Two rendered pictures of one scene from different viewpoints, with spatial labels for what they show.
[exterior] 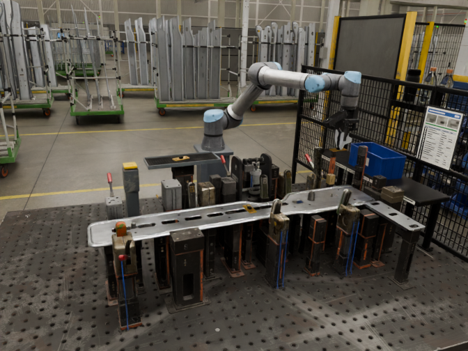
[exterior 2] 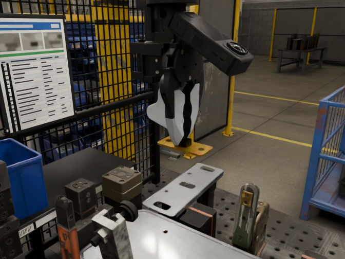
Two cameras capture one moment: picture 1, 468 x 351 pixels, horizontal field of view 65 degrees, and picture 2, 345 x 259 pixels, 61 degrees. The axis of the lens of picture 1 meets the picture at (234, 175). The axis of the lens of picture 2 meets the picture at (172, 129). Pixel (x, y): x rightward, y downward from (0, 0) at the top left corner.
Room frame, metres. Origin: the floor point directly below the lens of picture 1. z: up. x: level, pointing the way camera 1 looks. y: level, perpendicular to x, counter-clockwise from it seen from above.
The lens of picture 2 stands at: (1.97, -0.16, 1.43)
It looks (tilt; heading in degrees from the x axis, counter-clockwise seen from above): 20 degrees down; 238
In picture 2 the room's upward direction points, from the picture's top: straight up
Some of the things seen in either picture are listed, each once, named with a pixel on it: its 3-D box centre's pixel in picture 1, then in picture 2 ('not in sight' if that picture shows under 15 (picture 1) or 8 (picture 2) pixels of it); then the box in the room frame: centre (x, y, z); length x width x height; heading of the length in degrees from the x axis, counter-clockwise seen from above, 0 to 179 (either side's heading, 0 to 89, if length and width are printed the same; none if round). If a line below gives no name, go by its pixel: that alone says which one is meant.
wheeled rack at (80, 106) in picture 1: (95, 74); not in sight; (7.95, 3.02, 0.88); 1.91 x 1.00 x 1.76; 20
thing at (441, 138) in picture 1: (439, 137); (35, 73); (1.85, -1.05, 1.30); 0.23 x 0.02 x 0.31; 23
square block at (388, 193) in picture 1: (386, 220); (125, 229); (1.72, -0.81, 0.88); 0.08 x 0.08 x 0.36; 23
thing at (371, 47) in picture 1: (356, 112); not in sight; (4.05, -1.33, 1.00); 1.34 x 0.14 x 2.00; 19
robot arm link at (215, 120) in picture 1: (214, 121); not in sight; (2.18, 0.13, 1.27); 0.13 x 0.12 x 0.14; 137
